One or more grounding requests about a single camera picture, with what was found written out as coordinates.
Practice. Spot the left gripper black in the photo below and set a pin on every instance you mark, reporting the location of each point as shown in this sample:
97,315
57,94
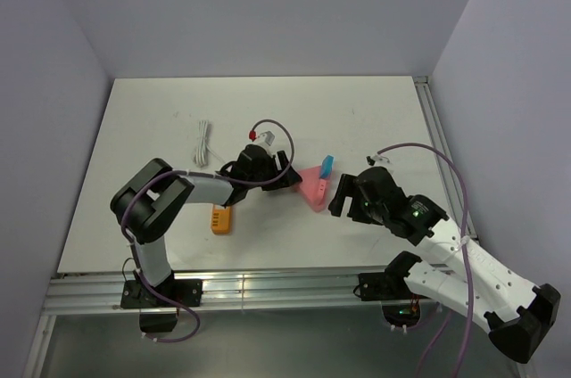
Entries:
291,178

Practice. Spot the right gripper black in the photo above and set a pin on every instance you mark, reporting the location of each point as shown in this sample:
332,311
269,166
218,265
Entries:
346,187

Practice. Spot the pink triangular power strip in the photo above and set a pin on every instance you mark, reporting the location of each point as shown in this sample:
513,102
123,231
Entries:
308,189

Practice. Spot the blue plug adapter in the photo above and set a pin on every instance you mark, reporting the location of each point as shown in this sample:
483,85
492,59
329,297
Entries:
326,167

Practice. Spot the orange power strip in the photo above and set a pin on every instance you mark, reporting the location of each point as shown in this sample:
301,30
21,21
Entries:
221,220

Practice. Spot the pink plug adapter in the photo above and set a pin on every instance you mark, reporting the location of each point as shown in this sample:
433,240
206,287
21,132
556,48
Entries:
323,185

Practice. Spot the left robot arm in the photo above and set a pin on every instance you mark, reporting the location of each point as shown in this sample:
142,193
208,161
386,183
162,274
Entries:
147,205

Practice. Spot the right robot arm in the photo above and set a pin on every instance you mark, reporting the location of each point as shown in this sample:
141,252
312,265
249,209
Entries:
446,267

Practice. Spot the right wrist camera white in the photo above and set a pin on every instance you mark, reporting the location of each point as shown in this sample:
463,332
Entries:
377,159

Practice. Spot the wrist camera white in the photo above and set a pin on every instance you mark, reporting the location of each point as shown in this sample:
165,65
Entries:
377,159
263,139

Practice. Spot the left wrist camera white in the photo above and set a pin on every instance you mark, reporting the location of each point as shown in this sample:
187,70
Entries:
263,139

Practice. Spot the right aluminium rail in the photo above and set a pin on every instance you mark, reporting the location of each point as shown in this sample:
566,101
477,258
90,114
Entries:
451,183

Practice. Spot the aluminium rail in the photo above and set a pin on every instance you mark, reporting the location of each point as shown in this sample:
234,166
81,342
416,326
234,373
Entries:
326,287
451,183

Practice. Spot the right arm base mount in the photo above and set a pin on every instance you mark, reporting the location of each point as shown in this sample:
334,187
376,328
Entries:
401,308

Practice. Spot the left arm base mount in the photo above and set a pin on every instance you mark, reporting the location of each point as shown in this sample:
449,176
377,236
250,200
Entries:
156,315

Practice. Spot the front aluminium rail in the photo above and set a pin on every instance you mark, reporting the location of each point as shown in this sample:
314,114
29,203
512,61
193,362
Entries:
326,287

